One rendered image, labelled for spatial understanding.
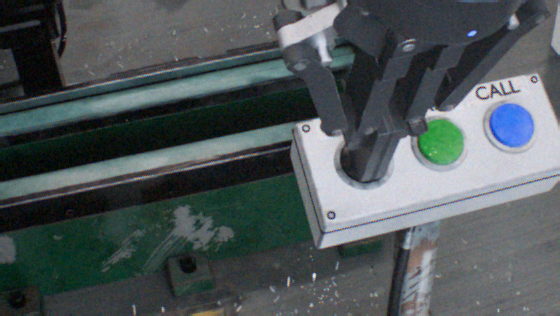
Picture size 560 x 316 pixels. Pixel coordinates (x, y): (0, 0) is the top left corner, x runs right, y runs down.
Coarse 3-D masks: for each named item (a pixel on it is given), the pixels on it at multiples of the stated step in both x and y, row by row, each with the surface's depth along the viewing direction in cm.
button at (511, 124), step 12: (504, 108) 55; (516, 108) 55; (492, 120) 55; (504, 120) 55; (516, 120) 55; (528, 120) 55; (492, 132) 55; (504, 132) 54; (516, 132) 54; (528, 132) 55; (504, 144) 55; (516, 144) 54
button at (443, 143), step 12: (444, 120) 55; (432, 132) 54; (444, 132) 54; (456, 132) 54; (420, 144) 54; (432, 144) 54; (444, 144) 54; (456, 144) 54; (432, 156) 54; (444, 156) 53; (456, 156) 54
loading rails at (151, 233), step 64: (192, 64) 83; (256, 64) 85; (0, 128) 79; (64, 128) 80; (128, 128) 82; (192, 128) 84; (256, 128) 86; (0, 192) 73; (64, 192) 72; (128, 192) 73; (192, 192) 75; (256, 192) 77; (0, 256) 74; (64, 256) 76; (128, 256) 78; (192, 256) 79
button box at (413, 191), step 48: (480, 96) 56; (528, 96) 57; (336, 144) 54; (480, 144) 55; (528, 144) 55; (336, 192) 53; (384, 192) 53; (432, 192) 53; (480, 192) 54; (528, 192) 58; (336, 240) 55
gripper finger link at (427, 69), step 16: (448, 48) 38; (416, 64) 42; (432, 64) 40; (448, 64) 40; (400, 80) 45; (416, 80) 43; (432, 80) 42; (416, 96) 44; (432, 96) 44; (416, 112) 46; (416, 128) 46
